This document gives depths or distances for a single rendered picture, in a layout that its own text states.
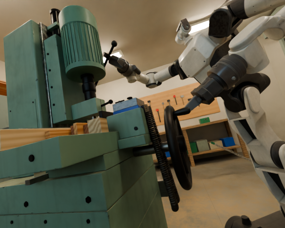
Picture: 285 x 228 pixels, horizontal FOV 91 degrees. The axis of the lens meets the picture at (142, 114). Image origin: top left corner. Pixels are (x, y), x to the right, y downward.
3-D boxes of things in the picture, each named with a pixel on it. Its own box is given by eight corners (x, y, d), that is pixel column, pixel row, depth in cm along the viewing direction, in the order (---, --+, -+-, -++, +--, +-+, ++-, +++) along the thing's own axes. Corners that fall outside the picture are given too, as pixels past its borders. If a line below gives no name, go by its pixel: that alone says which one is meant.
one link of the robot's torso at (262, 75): (255, 91, 93) (239, 70, 94) (277, 83, 80) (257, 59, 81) (229, 116, 86) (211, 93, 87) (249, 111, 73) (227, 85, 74)
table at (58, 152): (104, 161, 22) (98, 124, 23) (-9, 180, 31) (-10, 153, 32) (167, 135, 79) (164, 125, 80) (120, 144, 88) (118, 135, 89)
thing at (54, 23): (58, 32, 69) (54, 4, 72) (46, 39, 72) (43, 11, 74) (71, 41, 77) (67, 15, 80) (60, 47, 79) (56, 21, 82)
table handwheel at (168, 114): (191, 155, 66) (201, 214, 39) (151, 161, 72) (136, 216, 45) (175, 97, 60) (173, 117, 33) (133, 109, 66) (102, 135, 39)
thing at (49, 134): (50, 143, 41) (49, 130, 41) (45, 144, 41) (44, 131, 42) (130, 133, 93) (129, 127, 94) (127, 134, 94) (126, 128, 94)
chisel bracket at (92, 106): (98, 116, 58) (95, 97, 60) (72, 123, 63) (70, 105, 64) (108, 117, 65) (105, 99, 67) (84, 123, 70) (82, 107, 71)
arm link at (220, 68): (216, 111, 41) (250, 80, 39) (193, 87, 41) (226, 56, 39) (203, 106, 53) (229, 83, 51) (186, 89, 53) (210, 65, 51)
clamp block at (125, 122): (145, 134, 44) (140, 106, 45) (109, 142, 48) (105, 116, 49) (156, 131, 58) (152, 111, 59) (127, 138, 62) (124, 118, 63)
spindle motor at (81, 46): (89, 61, 55) (78, -4, 60) (56, 76, 61) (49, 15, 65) (112, 76, 72) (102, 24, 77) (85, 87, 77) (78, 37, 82)
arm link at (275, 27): (250, 68, 42) (296, 32, 39) (236, 46, 39) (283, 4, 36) (237, 66, 48) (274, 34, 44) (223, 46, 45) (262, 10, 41)
